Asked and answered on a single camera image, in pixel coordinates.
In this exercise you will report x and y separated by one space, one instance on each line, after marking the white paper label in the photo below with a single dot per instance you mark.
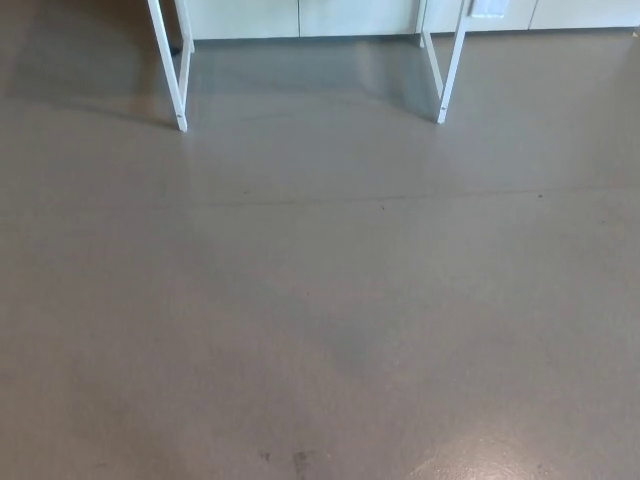
490 7

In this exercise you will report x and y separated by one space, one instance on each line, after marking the white cabinet door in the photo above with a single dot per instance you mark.
245 17
521 17
585 12
360 15

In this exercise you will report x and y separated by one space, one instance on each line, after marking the white metal table leg frame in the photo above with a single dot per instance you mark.
172 85
450 75

